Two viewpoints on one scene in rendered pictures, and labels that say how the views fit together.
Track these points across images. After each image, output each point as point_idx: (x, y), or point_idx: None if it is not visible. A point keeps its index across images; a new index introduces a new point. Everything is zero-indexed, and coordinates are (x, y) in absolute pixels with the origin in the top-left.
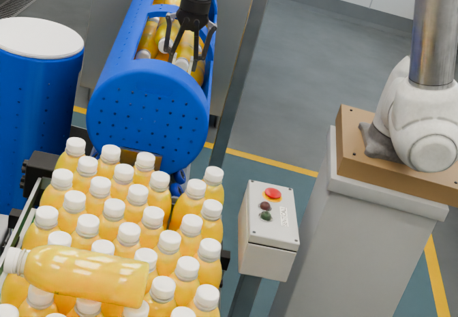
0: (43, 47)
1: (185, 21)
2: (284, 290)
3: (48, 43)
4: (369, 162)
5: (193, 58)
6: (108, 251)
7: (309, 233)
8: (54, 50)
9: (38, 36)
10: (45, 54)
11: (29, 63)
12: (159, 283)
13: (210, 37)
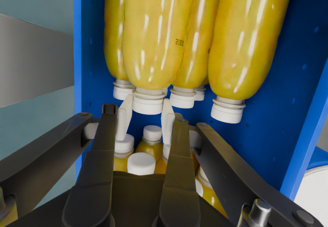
0: (317, 192)
1: (184, 205)
2: (53, 62)
3: (309, 204)
4: None
5: (117, 124)
6: None
7: (3, 41)
8: (303, 189)
9: (318, 216)
10: (317, 173)
11: (324, 158)
12: None
13: (13, 154)
